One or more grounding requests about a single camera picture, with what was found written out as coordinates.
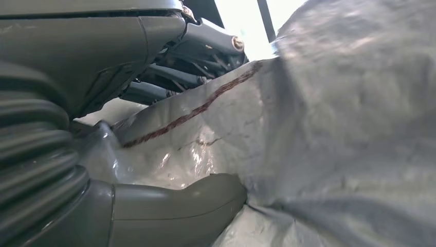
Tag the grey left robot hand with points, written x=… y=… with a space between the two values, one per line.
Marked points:
x=85 y=51

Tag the plain grey parcel bag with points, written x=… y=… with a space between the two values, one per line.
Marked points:
x=306 y=136

